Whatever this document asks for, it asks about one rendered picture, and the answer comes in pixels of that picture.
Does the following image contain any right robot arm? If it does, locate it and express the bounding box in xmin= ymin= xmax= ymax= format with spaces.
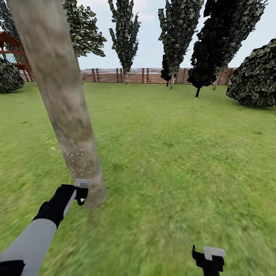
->
xmin=192 ymin=245 xmax=226 ymax=276

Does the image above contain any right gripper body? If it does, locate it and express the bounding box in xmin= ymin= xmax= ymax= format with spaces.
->
xmin=195 ymin=252 xmax=223 ymax=276

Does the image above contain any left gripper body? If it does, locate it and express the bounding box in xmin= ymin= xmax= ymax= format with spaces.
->
xmin=75 ymin=187 xmax=89 ymax=199

